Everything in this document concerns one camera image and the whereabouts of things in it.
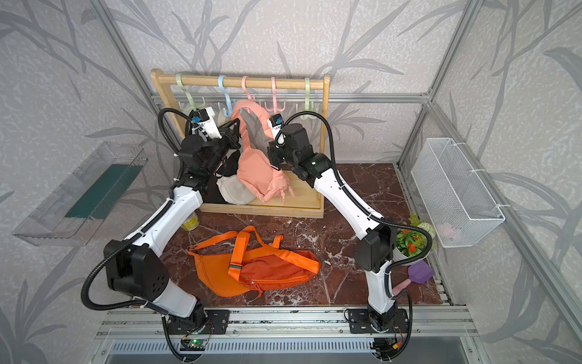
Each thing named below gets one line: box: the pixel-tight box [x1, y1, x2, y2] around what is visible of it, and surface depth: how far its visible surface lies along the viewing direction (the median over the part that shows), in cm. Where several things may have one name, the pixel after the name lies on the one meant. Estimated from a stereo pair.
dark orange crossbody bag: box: [239, 250, 321, 298], surface depth 80 cm
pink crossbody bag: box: [231, 100, 295, 204], surface depth 93 cm
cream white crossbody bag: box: [215, 174, 257, 205], surface depth 97 cm
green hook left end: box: [175, 73, 206, 112], surface depth 68 cm
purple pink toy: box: [391, 260, 435, 296], surface depth 85 cm
